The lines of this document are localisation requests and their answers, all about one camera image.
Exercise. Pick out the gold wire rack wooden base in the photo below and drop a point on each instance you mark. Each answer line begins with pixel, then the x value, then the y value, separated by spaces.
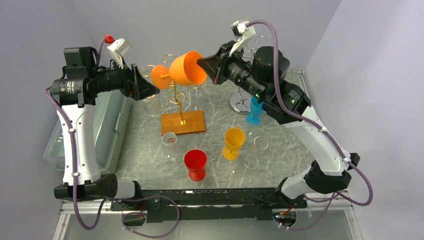
pixel 183 122

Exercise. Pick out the red plastic wine glass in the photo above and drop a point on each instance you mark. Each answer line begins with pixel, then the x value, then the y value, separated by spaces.
pixel 195 161

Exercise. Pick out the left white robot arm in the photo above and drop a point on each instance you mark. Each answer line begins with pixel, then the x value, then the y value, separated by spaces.
pixel 74 96

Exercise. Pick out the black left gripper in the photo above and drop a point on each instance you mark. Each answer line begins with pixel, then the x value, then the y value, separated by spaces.
pixel 133 84

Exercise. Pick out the clear plastic storage bin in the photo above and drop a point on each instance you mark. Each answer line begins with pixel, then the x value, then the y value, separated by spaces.
pixel 110 121

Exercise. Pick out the chrome wire glass rack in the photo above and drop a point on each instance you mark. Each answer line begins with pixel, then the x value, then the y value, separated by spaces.
pixel 239 102

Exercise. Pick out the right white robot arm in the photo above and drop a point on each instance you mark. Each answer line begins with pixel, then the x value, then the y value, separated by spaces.
pixel 289 105

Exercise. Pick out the blue plastic wine glass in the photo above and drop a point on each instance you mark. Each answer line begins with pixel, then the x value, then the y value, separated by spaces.
pixel 256 110

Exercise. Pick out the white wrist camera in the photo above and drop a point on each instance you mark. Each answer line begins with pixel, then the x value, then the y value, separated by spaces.
pixel 117 48
pixel 242 33

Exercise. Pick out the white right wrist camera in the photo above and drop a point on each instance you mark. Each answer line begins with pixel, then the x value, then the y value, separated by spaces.
pixel 242 33

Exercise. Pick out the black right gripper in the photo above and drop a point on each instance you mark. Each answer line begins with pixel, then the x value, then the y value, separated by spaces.
pixel 216 69

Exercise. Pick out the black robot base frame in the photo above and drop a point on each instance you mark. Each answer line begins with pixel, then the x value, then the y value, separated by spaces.
pixel 168 215

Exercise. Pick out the orange plastic wine glass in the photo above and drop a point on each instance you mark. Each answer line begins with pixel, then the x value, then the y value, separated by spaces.
pixel 183 71

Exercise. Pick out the yellow plastic wine glass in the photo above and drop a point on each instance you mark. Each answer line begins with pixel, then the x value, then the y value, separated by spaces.
pixel 233 141

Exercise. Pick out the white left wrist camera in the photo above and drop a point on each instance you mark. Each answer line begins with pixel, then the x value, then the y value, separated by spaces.
pixel 117 48

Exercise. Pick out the clear wine glass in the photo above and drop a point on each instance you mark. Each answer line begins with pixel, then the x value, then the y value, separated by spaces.
pixel 152 105
pixel 171 147
pixel 254 151

